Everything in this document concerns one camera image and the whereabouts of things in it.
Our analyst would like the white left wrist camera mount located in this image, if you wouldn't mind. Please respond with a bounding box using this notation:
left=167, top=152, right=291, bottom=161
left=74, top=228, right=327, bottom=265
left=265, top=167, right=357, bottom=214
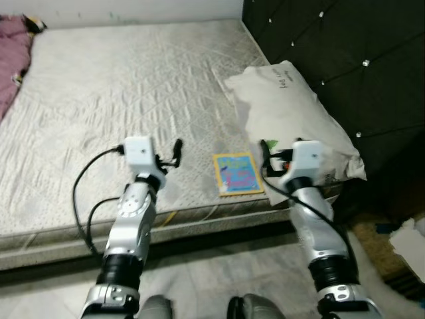
left=123, top=136, right=167, bottom=188

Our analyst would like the white quilted mattress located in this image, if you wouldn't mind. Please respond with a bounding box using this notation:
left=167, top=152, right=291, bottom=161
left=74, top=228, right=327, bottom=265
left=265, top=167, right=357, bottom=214
left=0, top=19, right=346, bottom=270

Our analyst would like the black tufted headboard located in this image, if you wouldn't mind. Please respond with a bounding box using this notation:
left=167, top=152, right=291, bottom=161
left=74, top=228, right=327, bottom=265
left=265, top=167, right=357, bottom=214
left=241, top=0, right=425, bottom=220

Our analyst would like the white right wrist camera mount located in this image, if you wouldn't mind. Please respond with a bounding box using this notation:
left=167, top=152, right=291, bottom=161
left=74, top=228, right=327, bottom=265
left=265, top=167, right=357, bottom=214
left=278, top=140, right=326, bottom=190

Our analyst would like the white paper sheet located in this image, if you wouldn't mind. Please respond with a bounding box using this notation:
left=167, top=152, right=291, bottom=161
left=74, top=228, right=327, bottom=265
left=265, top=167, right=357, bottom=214
left=388, top=216, right=425, bottom=280

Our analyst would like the long black left arm cable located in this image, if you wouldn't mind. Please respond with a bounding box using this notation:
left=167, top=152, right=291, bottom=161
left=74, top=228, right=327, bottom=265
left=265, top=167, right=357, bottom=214
left=72, top=145, right=127, bottom=257

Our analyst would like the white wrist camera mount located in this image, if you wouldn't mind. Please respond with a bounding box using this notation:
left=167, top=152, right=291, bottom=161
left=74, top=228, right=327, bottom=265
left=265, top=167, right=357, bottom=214
left=278, top=140, right=326, bottom=190
left=123, top=136, right=167, bottom=188

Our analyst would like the colourful picture book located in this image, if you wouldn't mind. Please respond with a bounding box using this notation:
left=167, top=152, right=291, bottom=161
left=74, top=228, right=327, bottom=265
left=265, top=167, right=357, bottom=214
left=212, top=152, right=265, bottom=197

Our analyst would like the short black left arm cable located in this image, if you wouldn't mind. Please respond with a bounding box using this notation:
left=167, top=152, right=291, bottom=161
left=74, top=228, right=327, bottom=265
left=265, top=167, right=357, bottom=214
left=85, top=196, right=124, bottom=257

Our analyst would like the grey left robot leg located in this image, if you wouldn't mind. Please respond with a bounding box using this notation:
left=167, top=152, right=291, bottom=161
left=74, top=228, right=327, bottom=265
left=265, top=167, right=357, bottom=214
left=139, top=296, right=175, bottom=319

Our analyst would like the purple printed blanket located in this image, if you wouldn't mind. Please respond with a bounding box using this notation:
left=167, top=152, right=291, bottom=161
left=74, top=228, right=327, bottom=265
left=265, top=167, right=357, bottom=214
left=0, top=15, right=47, bottom=120

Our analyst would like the white pillow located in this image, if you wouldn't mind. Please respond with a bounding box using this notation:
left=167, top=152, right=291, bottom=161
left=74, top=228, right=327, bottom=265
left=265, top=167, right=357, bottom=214
left=222, top=60, right=367, bottom=188

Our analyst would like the brown woven mat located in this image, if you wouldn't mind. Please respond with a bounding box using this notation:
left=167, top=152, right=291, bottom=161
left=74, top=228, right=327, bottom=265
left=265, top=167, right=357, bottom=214
left=351, top=213, right=425, bottom=300

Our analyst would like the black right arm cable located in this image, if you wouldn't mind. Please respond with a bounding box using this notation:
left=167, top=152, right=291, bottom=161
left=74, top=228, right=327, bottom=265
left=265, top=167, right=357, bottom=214
left=259, top=169, right=356, bottom=260

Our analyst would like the grey right robot leg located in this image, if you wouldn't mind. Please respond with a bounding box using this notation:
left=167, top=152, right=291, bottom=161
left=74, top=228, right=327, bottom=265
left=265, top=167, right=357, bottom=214
left=228, top=294, right=283, bottom=319

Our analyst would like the grey robot leg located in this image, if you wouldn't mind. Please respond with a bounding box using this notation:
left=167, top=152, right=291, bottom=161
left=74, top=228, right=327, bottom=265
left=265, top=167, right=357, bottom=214
left=139, top=296, right=175, bottom=319
left=228, top=294, right=283, bottom=319

